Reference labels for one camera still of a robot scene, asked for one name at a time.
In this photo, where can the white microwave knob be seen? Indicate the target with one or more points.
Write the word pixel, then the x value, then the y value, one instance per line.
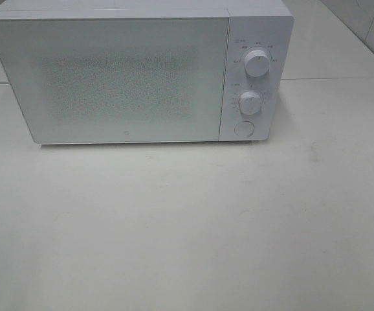
pixel 250 102
pixel 256 62

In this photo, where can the white microwave door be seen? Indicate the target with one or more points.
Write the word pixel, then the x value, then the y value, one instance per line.
pixel 115 81

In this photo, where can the white microwave release button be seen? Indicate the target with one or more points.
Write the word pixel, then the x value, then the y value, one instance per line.
pixel 244 129

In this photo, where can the white microwave oven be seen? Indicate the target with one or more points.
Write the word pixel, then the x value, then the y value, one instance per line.
pixel 251 24

